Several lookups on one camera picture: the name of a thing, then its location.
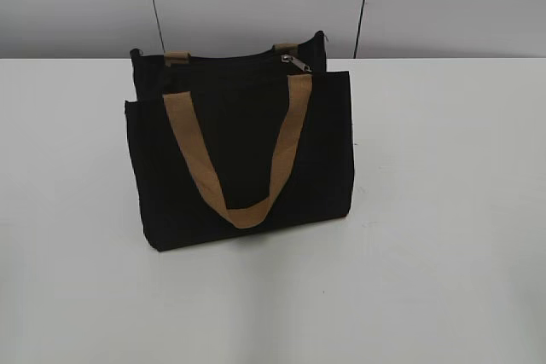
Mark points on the metal zipper pull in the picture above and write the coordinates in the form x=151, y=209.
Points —
x=303, y=67

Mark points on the black canvas tote bag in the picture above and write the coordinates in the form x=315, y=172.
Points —
x=228, y=147

